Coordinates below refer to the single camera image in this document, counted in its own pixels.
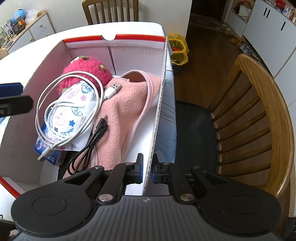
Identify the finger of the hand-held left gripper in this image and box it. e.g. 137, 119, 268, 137
0, 82, 33, 117

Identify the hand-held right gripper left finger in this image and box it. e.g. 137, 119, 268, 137
62, 153, 144, 206

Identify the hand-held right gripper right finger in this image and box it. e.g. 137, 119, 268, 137
151, 153, 232, 205

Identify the white usb cable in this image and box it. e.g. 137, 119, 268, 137
35, 71, 123, 163

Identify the red and white cardboard box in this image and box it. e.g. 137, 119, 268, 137
0, 35, 173, 199

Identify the printed face mask pack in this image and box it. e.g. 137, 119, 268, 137
42, 81, 99, 151

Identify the black usb cable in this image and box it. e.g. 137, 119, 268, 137
68, 115, 109, 175

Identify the small blue carton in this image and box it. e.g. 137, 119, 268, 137
34, 136, 68, 166

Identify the pink plush fruit toy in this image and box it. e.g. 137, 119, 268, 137
57, 55, 114, 96

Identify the pink doll figure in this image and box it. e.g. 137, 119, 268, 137
62, 70, 162, 179

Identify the small white wood-topped cabinet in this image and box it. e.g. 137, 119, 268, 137
0, 11, 56, 59

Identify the small blue globe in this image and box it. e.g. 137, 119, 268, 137
13, 9, 26, 23

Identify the yellow-bagged trash bin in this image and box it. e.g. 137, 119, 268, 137
167, 34, 190, 75

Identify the straight-backed wooden chair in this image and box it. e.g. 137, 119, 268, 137
82, 0, 139, 26

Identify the curved-back wooden chair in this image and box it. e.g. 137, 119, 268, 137
174, 54, 295, 233

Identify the white two-door cabinet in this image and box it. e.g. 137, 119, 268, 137
242, 0, 296, 78

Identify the white and red bag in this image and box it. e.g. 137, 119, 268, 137
233, 1, 253, 17

